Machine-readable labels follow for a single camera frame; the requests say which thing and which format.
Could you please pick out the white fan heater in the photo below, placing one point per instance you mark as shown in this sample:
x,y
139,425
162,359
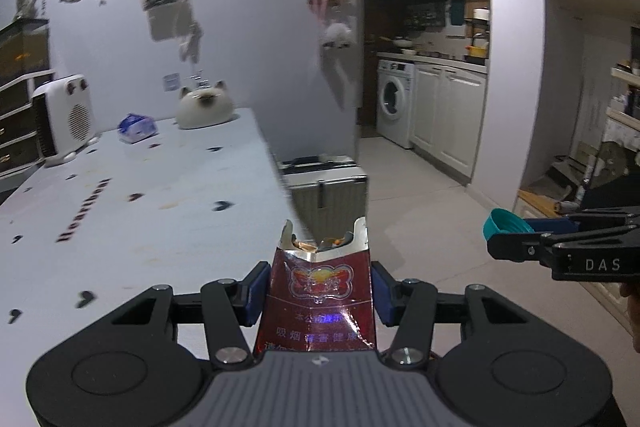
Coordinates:
x,y
70,122

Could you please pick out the dark drawer organizer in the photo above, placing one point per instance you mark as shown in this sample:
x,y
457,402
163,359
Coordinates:
x,y
15,132

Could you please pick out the white wok on stove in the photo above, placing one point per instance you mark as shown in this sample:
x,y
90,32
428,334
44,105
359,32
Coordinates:
x,y
400,41

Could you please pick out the spice rack with jars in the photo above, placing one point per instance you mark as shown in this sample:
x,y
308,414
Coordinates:
x,y
425,17

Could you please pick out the grey folded stand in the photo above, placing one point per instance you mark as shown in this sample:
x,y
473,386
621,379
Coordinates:
x,y
565,172

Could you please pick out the white cat-shaped lamp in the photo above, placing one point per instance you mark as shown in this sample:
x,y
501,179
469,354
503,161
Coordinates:
x,y
205,109

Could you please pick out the white shelf with bottles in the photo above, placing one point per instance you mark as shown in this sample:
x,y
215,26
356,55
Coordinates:
x,y
622,127

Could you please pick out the dark blue hanging pouch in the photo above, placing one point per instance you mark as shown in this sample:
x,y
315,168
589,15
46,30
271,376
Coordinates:
x,y
457,9

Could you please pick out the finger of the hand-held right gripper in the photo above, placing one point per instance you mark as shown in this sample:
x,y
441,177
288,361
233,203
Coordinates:
x,y
515,244
550,225

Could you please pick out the teal bottle cap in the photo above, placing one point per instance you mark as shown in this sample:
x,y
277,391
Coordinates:
x,y
500,222

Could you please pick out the wooden topped drawer cabinet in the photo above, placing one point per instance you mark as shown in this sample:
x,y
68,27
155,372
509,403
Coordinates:
x,y
537,202

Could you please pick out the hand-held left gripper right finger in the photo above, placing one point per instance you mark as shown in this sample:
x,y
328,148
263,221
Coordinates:
x,y
380,292

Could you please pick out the white kitchen base cabinets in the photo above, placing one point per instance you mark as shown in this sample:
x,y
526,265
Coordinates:
x,y
447,117

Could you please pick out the blue white tissue pack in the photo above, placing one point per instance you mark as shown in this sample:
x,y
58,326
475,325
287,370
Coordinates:
x,y
137,127

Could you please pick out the white washing machine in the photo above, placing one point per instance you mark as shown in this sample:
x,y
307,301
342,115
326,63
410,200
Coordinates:
x,y
395,102

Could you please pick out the dark red cigarette pack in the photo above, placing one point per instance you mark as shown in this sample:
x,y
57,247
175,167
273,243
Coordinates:
x,y
315,297

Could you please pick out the glass fish tank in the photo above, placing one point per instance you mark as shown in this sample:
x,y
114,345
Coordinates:
x,y
22,52

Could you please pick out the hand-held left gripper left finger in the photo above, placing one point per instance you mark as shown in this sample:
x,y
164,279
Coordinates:
x,y
257,287

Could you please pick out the white paper towel roll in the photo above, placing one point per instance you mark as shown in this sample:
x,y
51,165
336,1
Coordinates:
x,y
481,16

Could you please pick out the white ribbed suitcase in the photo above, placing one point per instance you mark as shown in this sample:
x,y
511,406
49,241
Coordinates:
x,y
330,202

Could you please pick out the brown wooden door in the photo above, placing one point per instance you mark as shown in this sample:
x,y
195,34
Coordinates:
x,y
369,82

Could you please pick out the yellow cooking pot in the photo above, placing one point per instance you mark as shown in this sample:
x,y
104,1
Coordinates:
x,y
475,52

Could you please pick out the white plush sheep toy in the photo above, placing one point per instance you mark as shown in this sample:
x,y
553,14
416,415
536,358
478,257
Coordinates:
x,y
337,34

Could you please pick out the white wall socket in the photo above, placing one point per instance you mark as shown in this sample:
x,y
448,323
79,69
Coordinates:
x,y
171,82

